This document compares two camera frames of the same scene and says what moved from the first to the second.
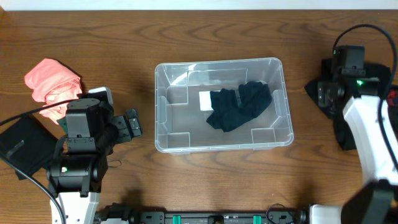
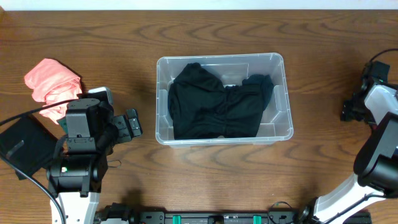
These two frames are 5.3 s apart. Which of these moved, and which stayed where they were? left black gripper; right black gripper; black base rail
Moved: right black gripper
Stayed: black base rail; left black gripper
